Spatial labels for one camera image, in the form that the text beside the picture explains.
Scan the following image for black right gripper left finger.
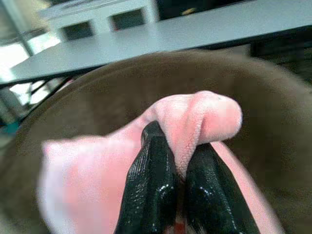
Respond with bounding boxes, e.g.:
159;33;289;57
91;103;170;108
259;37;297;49
114;121;180;234

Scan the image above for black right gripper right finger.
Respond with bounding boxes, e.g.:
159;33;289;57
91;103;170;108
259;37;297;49
183;143;259;234

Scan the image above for white open shelf unit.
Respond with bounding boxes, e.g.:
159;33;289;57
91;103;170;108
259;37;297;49
36;0;159;43

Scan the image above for white table black legs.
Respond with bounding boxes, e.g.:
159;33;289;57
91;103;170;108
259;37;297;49
0;0;312;98

